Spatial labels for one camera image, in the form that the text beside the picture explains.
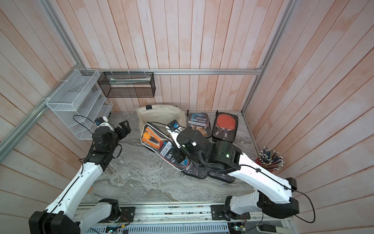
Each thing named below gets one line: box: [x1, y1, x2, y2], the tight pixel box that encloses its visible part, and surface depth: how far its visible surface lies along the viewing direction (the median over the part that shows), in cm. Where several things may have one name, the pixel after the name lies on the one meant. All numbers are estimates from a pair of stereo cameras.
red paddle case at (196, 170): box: [180, 163, 209, 179], surface depth 87 cm
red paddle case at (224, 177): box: [207, 171, 236, 184], surface depth 84 cm
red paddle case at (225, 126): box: [211, 110, 239, 144], surface depth 113 cm
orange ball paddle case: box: [140, 123, 192, 172], surface depth 65 cm
